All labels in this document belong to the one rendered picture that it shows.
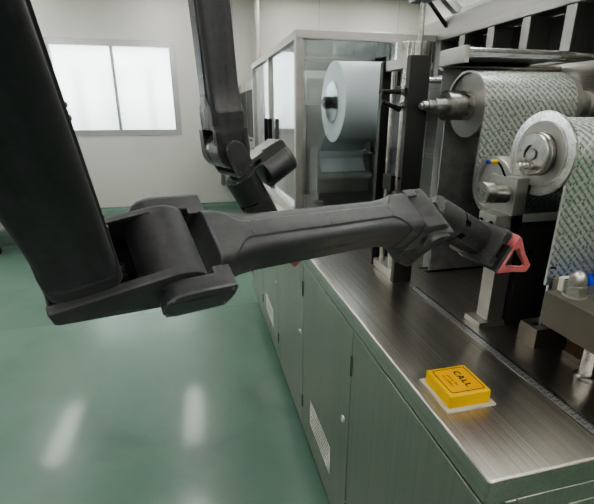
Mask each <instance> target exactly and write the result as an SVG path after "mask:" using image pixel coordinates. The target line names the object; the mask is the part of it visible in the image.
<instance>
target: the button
mask: <svg viewBox="0 0 594 504"><path fill-rule="evenodd" d="M426 383H427V384H428V385H429V387H430V388H431V389H432V390H433V391H434V392H435V393H436V395H437V396H438V397H439V398H440V399H441V400H442V402H443V403H444V404H445V405H446V406H447V407H448V408H449V409H452V408H458V407H463V406H469V405H474V404H480V403H486V402H489V399H490V393H491V390H490V389H489V388H488V387H487V386H486V385H485V384H484V383H483V382H482V381H481V380H480V379H479V378H477V377H476V376H475V375H474V374H473V373H472V372H471V371H470V370H469V369H468V368H467V367H466V366H465V365H459V366H453V367H446V368H439V369H433V370H427V372H426Z"/></svg>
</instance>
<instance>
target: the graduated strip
mask: <svg viewBox="0 0 594 504"><path fill-rule="evenodd" d="M410 288H411V289H412V290H413V291H415V292H416V293H417V294H418V295H419V296H421V297H422V298H423V299H424V300H426V301H427V302H428V303H429V304H431V305H432V306H433V307H434V308H436V309H437V310H438V311H439V312H441V313H442V314H443V315H444V316H446V317H447V318H448V319H449V320H450V321H452V322H453V323H454V324H455V325H457V326H458V327H459V328H460V329H462V330H463V331H464V332H465V333H467V334H468V335H469V336H470V337H472V338H473V339H474V340H475V341H477V342H478V343H479V344H480V345H481V346H483V347H484V348H485V349H486V350H488V351H489V352H490V353H491V354H493V355H494V356H495V357H496V358H498V359H499V360H500V361H501V362H503V363H504V364H505V365H506V366H508V367H509V368H510V369H511V370H512V371H514V372H515V373H516V374H517V375H519V376H520V377H521V378H522V379H524V380H525V381H526V382H527V383H529V384H530V385H531V386H532V387H534V388H535V389H536V390H537V391H539V392H540V393H541V394H542V395H543V396H545V397H546V398H547V399H548V400H550V401H551V402H552V403H553V404H555V405H556V406H557V407H558V408H560V409H561V410H562V411H563V412H565V413H566V414H567V415H568V416H569V417H571V418H572V419H573V420H574V421H576V422H577V423H578V424H579V425H581V426H582V427H583V428H584V429H586V430H587V431H588V432H589V433H591V434H592V435H593V436H594V423H593V422H592V421H590V420H589V419H588V418H587V417H585V416H584V415H583V414H581V413H580V412H579V411H577V410H576V409H575V408H574V407H572V406H571V405H570V404H568V403H567V402H566V401H565V400H563V399H562V398H561V397H559V396H558V395H557V394H556V393H554V392H553V391H552V390H550V389H549V388H548V387H546V386H545V385H544V384H543V383H541V382H540V381H539V380H537V379H536V378H535V377H534V376H532V375H531V374H530V373H528V372H527V371H526V370H525V369H523V368H522V367H521V366H519V365H518V364H517V363H516V362H514V361H513V360H512V359H510V358H509V357H508V356H506V355H505V354H504V353H503V352H501V351H500V350H499V349H497V348H496V347H495V346H494V345H492V344H491V343H490V342H488V341H487V340H486V339H485V338H483V337H482V336H481V335H479V334H478V333H477V332H475V331H474V330H473V329H472V328H470V327H469V326H468V325H466V324H465V323H464V322H463V321H461V320H460V319H459V318H457V317H456V316H455V315H454V314H452V313H451V312H450V311H448V310H447V309H446V308H444V307H443V306H442V305H441V304H439V303H438V302H437V301H435V300H434V299H433V298H432V297H430V296H429V295H428V294H426V293H425V292H424V291H423V290H421V289H420V288H419V287H417V286H416V287H410Z"/></svg>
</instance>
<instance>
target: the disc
mask: <svg viewBox="0 0 594 504"><path fill-rule="evenodd" d="M545 120H547V121H552V122H554V123H556V124H557V125H559V126H560V127H561V129H562V130H563V132H564V134H565V136H566V139H567V145H568V152H567V158H566V162H565V165H564V167H563V169H562V171H561V173H560V174H559V175H558V177H557V178H556V179H555V180H553V181H552V182H551V183H549V184H547V185H544V186H538V187H537V186H531V185H528V191H527V193H529V194H532V195H536V196H542V195H548V194H550V193H553V192H555V191H556V190H558V189H559V188H560V187H561V186H563V185H564V183H565V182H566V181H567V180H568V178H569V177H570V175H571V174H572V172H573V169H574V167H575V164H576V161H577V156H578V138H577V133H576V130H575V128H574V126H573V124H572V122H571V121H570V120H569V119H568V118H567V117H566V116H565V115H563V114H562V113H560V112H557V111H542V112H539V113H536V114H534V115H533V116H531V117H530V118H529V119H528V120H527V121H526V122H525V123H524V124H523V125H522V126H521V128H520V129H519V131H518V133H517V134H516V137H515V139H514V142H513V145H512V149H511V169H512V173H513V175H514V176H519V177H521V176H520V175H519V173H518V170H517V169H516V150H517V146H518V143H519V140H520V138H521V137H522V135H523V133H524V132H525V131H526V130H527V129H528V128H529V127H530V126H531V125H532V124H534V123H536V122H539V121H545Z"/></svg>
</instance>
